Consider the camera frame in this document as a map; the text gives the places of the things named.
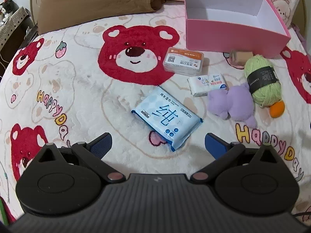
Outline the green yarn ball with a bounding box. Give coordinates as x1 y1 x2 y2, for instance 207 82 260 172
244 55 283 108

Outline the purple plush toy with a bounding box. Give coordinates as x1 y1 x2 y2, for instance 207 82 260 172
208 83 257 128

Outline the dark wooden nightstand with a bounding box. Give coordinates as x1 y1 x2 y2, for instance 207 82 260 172
0 17 39 57

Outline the patterned beige cloth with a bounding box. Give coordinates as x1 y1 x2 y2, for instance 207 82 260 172
0 6 31 42

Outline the thin white cable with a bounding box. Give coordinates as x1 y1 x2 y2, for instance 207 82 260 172
0 52 7 79

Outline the small gold-capped bottle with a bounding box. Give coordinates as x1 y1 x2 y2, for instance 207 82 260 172
230 50 254 68

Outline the brown pillow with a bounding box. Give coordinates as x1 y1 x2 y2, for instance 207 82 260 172
36 0 162 36

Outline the blue wet wipes packet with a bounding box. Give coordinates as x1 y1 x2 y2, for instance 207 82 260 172
131 86 204 152

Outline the black plush toy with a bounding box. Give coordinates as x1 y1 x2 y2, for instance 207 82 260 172
0 0 19 25

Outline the pink cardboard box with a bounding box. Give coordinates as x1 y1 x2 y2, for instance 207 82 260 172
183 0 291 59

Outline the small white tissue packet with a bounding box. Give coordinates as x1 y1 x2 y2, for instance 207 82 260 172
187 73 229 97

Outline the small orange fruit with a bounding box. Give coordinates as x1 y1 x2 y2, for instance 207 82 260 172
270 101 285 119

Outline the red bear print blanket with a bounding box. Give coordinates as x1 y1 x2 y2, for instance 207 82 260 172
0 0 311 224

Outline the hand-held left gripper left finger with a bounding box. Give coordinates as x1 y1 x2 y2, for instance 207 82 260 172
36 133 126 182

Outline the clear plastic box orange label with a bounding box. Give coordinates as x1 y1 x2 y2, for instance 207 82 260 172
163 47 204 75

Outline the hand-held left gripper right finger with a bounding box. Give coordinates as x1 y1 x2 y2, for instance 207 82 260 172
190 133 280 183

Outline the wooden bed headboard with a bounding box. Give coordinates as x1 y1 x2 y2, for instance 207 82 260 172
29 0 40 30

